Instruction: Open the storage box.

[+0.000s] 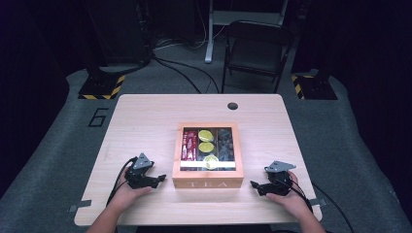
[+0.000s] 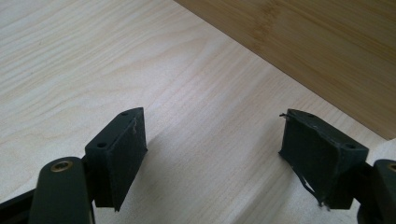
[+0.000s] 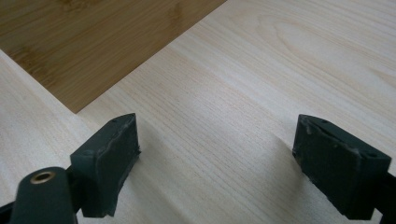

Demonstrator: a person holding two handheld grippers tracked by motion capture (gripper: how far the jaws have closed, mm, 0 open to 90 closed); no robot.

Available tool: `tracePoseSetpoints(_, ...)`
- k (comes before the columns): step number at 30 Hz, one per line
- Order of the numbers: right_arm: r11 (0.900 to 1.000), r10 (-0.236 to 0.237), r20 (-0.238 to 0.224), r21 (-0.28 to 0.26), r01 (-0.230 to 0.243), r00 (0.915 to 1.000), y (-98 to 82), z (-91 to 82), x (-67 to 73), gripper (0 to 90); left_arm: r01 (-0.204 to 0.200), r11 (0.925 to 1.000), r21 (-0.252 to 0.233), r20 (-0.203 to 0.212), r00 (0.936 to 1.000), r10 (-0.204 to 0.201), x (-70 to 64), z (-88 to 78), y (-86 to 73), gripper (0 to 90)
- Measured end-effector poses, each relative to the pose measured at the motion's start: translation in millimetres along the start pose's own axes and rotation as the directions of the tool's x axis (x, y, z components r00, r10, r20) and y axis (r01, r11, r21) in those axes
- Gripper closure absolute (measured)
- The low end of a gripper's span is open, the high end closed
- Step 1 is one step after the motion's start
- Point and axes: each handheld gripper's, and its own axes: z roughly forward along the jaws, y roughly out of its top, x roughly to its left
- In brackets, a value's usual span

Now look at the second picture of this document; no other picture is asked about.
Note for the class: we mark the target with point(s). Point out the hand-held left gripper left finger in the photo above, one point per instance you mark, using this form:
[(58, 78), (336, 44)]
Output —
[(116, 161)]

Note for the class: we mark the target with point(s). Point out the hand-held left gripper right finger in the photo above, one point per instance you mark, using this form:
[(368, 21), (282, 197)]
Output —
[(317, 155)]

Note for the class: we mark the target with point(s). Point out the wooden box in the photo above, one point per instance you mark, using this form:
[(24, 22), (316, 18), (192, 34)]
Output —
[(311, 46)]

